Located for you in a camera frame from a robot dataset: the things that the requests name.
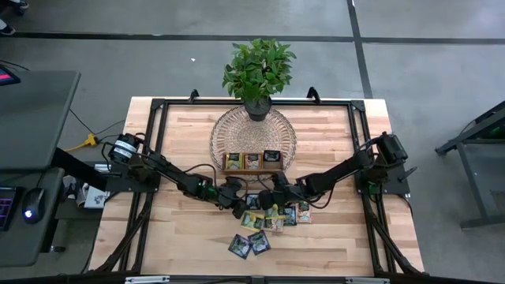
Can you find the potted green plant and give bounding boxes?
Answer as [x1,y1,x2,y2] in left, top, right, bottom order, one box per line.
[221,38,297,122]

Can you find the dark grey keyboard shelf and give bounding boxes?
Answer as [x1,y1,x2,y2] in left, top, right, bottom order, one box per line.
[0,167,65,268]

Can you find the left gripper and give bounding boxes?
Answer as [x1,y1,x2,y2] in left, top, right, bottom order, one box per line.
[215,177,249,220]

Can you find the black backlit keyboard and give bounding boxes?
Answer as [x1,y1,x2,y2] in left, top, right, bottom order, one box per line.
[0,187,19,233]

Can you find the white printed box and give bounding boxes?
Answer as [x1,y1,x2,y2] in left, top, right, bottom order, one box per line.
[84,185,111,209]

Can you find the dark grey desk top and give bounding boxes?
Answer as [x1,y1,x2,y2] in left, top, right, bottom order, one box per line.
[0,70,82,170]

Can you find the black floor cable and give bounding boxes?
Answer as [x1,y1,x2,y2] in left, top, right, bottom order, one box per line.
[69,108,127,137]

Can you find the yellow green tea packet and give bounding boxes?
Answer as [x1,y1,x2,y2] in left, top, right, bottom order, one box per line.
[224,152,242,171]
[240,211,265,233]

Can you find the black support bar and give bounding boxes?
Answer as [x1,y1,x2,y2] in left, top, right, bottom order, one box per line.
[53,148,111,191]

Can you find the dark metal stand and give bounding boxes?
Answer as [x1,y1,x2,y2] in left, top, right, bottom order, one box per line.
[435,100,505,230]

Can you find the small dark screen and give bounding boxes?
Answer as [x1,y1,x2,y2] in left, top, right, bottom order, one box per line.
[0,65,21,87]

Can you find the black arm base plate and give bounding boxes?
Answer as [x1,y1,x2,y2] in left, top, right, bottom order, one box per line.
[353,163,411,196]
[105,161,162,194]

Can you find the black computer mouse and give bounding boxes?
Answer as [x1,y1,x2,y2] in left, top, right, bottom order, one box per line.
[21,188,47,225]

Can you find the yellow power cable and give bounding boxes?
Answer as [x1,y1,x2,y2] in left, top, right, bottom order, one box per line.
[65,133,99,153]

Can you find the round woven placemat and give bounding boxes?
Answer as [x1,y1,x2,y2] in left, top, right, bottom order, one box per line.
[208,105,297,183]

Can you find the wooden tea box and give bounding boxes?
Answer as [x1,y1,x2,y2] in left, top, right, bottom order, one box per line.
[221,151,285,177]

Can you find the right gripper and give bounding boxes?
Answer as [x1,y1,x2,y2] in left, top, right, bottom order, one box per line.
[258,171,297,217]

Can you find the black aluminium table frame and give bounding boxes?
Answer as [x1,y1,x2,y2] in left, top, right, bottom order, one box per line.
[89,96,426,277]

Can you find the silver metal bracket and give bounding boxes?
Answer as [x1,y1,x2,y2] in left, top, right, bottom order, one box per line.
[346,277,391,284]
[125,275,170,284]

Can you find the black clamp lever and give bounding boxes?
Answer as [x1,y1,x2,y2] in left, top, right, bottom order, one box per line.
[397,166,418,183]

